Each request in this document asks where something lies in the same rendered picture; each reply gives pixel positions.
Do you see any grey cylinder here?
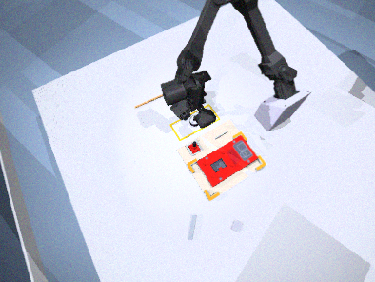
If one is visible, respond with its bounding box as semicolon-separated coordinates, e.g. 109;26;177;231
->
188;215;196;240

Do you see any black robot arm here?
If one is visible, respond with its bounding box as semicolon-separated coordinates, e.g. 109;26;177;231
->
160;0;300;121

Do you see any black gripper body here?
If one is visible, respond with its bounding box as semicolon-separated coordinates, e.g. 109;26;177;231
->
186;91;216;129

